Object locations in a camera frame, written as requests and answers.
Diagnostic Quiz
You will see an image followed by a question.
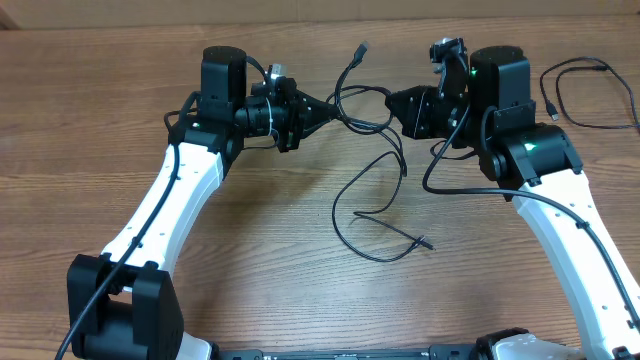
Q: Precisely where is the separated black usb cable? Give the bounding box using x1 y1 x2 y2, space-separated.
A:
538 55 640 131

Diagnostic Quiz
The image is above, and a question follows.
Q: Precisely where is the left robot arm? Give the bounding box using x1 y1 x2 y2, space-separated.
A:
56 46 338 359

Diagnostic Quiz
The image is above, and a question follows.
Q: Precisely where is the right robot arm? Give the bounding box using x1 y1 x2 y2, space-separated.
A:
385 39 639 359

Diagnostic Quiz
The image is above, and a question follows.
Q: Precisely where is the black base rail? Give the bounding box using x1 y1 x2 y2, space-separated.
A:
212 344 479 360

